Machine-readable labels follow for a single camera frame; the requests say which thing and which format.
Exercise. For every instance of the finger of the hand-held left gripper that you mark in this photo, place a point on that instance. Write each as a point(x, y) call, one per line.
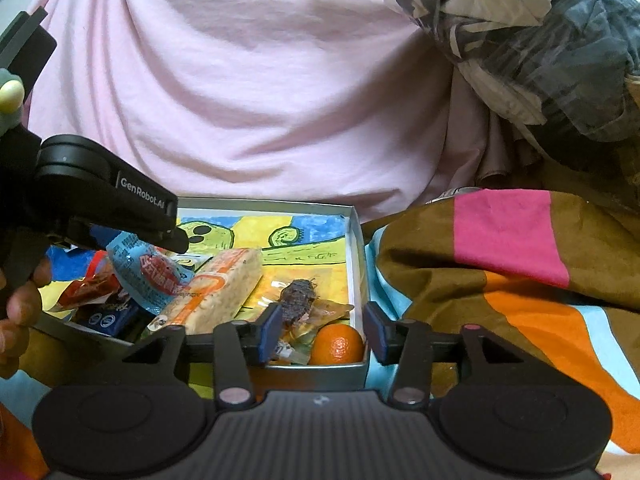
point(175, 232)

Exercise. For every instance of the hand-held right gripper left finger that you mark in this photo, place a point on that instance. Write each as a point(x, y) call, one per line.
point(270, 330)

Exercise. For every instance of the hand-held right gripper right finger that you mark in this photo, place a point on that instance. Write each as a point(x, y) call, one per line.
point(375, 332)

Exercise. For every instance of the mandarin orange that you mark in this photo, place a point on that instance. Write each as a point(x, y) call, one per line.
point(336, 346)

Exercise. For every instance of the light blue snack packet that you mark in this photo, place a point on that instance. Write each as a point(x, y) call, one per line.
point(145, 270)

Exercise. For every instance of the beige oat bar packet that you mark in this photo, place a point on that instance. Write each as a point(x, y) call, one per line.
point(215, 290)

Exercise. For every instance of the grey tray with cartoon lining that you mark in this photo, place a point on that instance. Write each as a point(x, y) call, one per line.
point(320, 377)

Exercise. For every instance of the red snack packet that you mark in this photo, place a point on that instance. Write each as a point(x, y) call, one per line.
point(85, 287)

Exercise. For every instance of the person's left hand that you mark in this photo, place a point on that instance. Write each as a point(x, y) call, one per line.
point(20, 310)

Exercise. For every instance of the orange clear snack packet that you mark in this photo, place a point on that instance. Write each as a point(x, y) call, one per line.
point(300, 295)

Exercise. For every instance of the dark blue snack packet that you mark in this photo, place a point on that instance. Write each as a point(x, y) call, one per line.
point(107, 319)

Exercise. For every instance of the pink cloth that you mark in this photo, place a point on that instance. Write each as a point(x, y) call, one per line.
point(250, 85)

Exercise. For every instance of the clear plastic bag of clothes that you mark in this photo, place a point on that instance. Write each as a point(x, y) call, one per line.
point(525, 35)

